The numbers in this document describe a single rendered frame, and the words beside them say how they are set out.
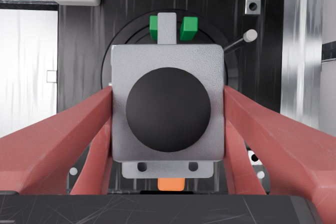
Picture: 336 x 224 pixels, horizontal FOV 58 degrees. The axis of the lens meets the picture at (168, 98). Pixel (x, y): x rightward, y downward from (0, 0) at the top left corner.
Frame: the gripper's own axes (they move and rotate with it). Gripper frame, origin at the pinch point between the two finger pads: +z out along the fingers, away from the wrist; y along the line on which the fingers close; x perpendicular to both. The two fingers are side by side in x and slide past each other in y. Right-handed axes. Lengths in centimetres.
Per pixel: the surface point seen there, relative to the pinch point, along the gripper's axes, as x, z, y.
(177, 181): 10.3, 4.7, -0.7
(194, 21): 1.9, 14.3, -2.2
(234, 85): 9.1, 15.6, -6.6
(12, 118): 16.2, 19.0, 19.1
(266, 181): 18.8, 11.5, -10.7
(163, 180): 10.2, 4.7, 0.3
